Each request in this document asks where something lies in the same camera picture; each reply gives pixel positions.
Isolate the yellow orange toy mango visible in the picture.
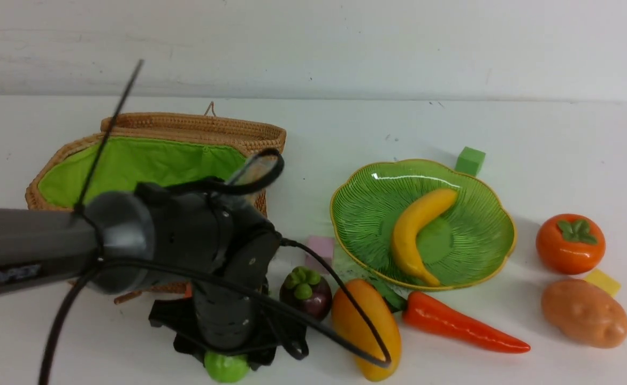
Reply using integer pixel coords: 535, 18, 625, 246
331, 279, 402, 382

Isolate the yellow foam cube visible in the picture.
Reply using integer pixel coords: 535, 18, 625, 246
583, 268, 622, 297

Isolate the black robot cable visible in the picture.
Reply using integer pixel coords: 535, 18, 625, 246
38, 59, 392, 385

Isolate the orange toy persimmon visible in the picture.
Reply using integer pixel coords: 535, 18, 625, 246
536, 213, 606, 275

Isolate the brown toy potato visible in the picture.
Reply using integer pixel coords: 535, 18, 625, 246
540, 279, 627, 349

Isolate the green foam cube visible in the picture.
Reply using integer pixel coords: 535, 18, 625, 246
454, 147, 486, 177

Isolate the pink foam cube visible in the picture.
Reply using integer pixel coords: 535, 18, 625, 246
304, 236, 336, 274

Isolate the orange toy carrot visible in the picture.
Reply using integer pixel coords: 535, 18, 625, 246
370, 277, 531, 354

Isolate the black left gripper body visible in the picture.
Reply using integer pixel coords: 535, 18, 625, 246
149, 230, 309, 371

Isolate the green toy cucumber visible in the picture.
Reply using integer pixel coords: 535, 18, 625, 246
204, 351, 251, 383

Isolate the woven wicker basket green lining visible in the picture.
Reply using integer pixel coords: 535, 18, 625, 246
25, 133, 269, 304

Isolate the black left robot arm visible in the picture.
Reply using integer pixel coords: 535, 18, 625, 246
0, 183, 308, 370

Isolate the yellow toy banana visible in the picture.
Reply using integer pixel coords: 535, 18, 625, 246
390, 188, 458, 287

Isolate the purple toy mangosteen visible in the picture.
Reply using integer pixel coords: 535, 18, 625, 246
279, 266, 333, 321

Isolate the green leaf-shaped ceramic plate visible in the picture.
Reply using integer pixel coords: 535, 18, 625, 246
329, 159, 517, 291

